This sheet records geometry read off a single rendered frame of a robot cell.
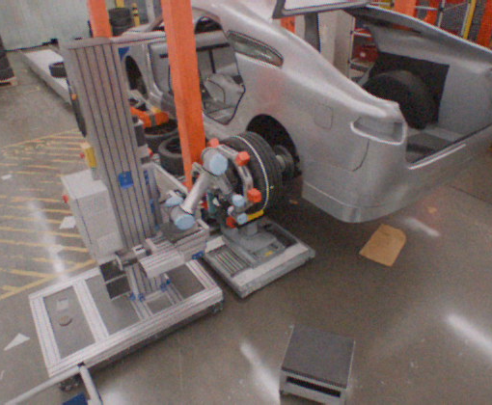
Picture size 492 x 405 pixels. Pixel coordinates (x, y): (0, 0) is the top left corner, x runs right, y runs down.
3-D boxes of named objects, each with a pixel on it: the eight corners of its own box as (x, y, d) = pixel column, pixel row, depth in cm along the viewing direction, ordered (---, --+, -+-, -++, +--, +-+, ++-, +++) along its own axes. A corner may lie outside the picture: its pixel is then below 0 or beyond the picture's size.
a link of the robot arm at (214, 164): (181, 222, 259) (222, 152, 247) (189, 233, 248) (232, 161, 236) (166, 217, 251) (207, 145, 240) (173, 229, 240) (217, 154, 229)
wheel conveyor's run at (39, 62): (144, 120, 671) (139, 97, 650) (95, 132, 630) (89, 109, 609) (52, 57, 1138) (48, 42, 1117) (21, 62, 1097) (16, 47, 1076)
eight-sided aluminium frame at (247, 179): (254, 221, 311) (252, 160, 281) (247, 224, 308) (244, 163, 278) (218, 193, 349) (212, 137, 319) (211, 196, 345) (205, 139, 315)
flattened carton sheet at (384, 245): (409, 235, 380) (409, 232, 378) (390, 267, 343) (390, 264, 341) (379, 226, 395) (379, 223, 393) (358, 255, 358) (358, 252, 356)
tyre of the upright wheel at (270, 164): (270, 220, 340) (292, 171, 288) (249, 229, 329) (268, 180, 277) (231, 167, 366) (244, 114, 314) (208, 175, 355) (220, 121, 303)
